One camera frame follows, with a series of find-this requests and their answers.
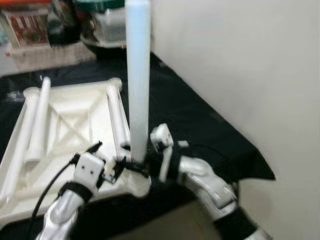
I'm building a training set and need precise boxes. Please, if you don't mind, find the black tablecloth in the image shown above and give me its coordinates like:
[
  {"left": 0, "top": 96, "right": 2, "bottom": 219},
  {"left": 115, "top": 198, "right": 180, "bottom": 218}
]
[{"left": 0, "top": 50, "right": 277, "bottom": 240}]

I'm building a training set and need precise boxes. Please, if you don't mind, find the white plastic table top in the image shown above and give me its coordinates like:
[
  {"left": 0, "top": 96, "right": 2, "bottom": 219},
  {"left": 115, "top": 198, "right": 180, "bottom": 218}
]
[{"left": 0, "top": 77, "right": 152, "bottom": 226}]

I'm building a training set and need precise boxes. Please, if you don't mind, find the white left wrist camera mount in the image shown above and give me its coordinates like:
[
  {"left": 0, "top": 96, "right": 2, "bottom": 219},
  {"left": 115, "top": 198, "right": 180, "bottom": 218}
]
[{"left": 73, "top": 152, "right": 106, "bottom": 190}]

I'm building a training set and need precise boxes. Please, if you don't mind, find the beige cloth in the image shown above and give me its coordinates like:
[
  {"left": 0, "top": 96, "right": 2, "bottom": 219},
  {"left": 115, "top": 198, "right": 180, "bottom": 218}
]
[{"left": 7, "top": 44, "right": 98, "bottom": 71}]

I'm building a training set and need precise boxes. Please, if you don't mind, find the green pot lid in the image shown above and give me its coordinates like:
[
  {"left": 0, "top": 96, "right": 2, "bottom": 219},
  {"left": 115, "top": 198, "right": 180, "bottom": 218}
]
[{"left": 74, "top": 0, "right": 126, "bottom": 13}]

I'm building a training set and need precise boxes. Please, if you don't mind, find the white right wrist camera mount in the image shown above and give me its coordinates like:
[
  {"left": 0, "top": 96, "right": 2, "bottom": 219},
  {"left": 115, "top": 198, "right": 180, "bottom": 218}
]
[{"left": 149, "top": 123, "right": 176, "bottom": 183}]

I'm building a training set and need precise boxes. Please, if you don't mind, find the clear plastic container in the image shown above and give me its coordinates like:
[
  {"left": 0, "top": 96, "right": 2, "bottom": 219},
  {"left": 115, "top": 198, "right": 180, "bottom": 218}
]
[{"left": 92, "top": 7, "right": 128, "bottom": 46}]

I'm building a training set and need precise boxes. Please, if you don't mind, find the black bag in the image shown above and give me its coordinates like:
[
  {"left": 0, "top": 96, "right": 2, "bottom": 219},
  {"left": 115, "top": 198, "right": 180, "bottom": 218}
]
[{"left": 47, "top": 0, "right": 81, "bottom": 47}]

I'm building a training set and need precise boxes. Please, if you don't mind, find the orange lidded storage box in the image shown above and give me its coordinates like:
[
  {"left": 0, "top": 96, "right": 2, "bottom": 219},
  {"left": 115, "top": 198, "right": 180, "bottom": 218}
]
[{"left": 0, "top": 0, "right": 53, "bottom": 50}]

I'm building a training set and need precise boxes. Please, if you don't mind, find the red printed box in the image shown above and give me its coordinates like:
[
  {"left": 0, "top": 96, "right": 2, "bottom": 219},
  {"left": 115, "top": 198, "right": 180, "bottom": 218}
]
[{"left": 7, "top": 11, "right": 51, "bottom": 47}]

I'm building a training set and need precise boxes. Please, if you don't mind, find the black wok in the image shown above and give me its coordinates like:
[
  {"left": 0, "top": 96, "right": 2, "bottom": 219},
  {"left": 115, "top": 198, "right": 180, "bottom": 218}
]
[{"left": 80, "top": 35, "right": 128, "bottom": 56}]

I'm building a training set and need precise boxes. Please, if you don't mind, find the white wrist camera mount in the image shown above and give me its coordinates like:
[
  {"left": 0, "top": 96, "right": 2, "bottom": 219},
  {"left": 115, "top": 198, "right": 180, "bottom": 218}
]
[
  {"left": 149, "top": 123, "right": 176, "bottom": 183},
  {"left": 73, "top": 152, "right": 106, "bottom": 190}
]

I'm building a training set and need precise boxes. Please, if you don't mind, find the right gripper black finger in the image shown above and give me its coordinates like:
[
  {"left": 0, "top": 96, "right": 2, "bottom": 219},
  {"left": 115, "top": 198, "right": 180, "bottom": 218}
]
[{"left": 123, "top": 162, "right": 150, "bottom": 177}]

